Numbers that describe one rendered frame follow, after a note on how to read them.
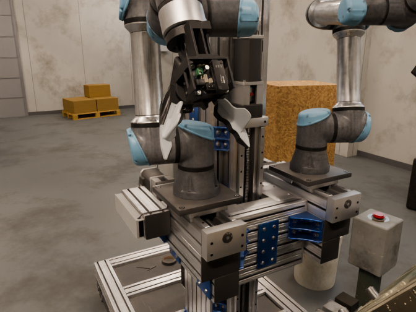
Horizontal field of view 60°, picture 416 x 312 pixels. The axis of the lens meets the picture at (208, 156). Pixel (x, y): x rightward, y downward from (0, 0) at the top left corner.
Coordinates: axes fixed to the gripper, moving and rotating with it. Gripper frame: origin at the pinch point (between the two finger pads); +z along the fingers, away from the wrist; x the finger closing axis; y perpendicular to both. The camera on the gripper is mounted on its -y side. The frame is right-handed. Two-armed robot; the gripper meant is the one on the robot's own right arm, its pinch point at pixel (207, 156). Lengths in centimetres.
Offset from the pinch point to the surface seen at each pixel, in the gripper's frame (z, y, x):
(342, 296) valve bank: 43, -37, 54
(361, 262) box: 38, -44, 72
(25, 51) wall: -438, -802, 18
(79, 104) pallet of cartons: -281, -752, 106
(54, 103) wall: -329, -859, 65
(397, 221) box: 26, -33, 81
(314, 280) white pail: 67, -140, 128
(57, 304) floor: 44, -201, -19
